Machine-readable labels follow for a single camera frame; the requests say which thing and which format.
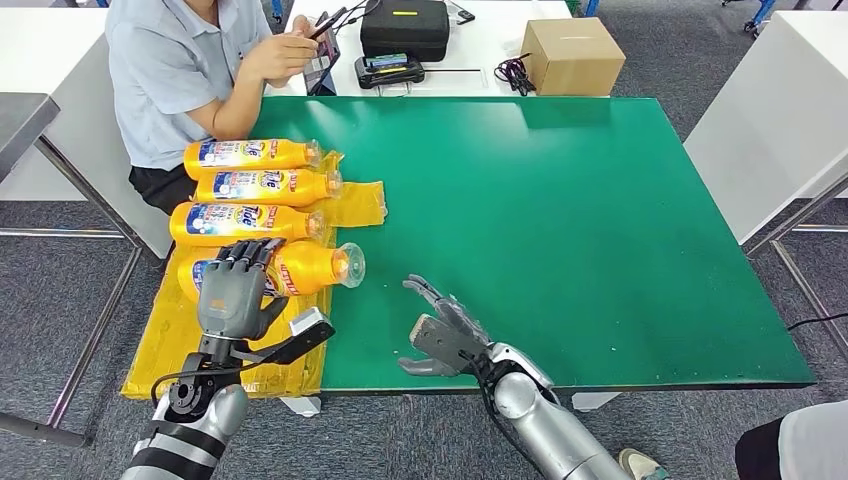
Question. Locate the person's left hand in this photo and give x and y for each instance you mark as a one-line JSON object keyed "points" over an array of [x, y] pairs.
{"points": [[305, 26]]}

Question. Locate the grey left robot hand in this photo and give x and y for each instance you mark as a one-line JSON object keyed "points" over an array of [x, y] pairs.
{"points": [[232, 298]]}

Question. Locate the person's right hand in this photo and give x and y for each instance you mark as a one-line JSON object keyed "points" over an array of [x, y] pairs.
{"points": [[278, 56]]}

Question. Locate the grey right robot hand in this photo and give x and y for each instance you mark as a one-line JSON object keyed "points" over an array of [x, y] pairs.
{"points": [[444, 318]]}

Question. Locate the black smartphone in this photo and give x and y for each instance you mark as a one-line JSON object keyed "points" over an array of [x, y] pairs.
{"points": [[328, 23]]}

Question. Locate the orange detergent bottle clear cap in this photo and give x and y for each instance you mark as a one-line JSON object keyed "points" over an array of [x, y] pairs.
{"points": [[285, 222], [311, 268], [305, 189], [285, 156]]}

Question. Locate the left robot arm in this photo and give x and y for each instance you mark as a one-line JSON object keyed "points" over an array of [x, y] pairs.
{"points": [[185, 424]]}

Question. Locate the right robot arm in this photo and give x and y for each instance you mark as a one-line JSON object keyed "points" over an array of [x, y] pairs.
{"points": [[550, 424]]}

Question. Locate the tablet computer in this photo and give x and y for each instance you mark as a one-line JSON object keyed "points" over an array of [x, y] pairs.
{"points": [[322, 69]]}

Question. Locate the yellow plastic sheet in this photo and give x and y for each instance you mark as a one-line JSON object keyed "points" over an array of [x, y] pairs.
{"points": [[172, 331]]}

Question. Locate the black handheld controller with screen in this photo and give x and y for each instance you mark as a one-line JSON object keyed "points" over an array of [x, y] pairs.
{"points": [[389, 73]]}

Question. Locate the black carrying case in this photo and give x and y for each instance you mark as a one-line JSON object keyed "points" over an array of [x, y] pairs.
{"points": [[405, 30]]}

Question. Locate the person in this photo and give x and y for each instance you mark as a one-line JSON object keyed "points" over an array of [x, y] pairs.
{"points": [[172, 73], [815, 444]]}

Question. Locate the white table foot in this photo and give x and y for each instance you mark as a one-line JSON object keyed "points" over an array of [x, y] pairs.
{"points": [[593, 401], [301, 405]]}

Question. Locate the small black device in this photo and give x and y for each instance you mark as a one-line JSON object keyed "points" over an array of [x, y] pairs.
{"points": [[464, 13]]}

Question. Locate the white table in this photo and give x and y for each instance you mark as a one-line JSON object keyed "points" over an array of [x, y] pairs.
{"points": [[40, 53], [477, 40], [775, 112]]}

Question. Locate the grey metal table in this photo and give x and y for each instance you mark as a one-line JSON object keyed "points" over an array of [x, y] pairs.
{"points": [[23, 126]]}

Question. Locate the brown cardboard box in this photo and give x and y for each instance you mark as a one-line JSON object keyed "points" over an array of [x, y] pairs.
{"points": [[571, 58]]}

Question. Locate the blue cart leg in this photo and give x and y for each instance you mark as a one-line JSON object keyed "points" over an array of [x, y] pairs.
{"points": [[758, 13]]}

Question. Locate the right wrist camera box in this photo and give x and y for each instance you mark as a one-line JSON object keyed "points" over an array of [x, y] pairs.
{"points": [[444, 344]]}

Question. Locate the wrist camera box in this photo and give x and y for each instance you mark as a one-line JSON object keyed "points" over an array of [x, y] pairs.
{"points": [[444, 344], [301, 338]]}

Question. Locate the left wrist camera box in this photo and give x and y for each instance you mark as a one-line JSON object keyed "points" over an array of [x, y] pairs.
{"points": [[301, 338]]}

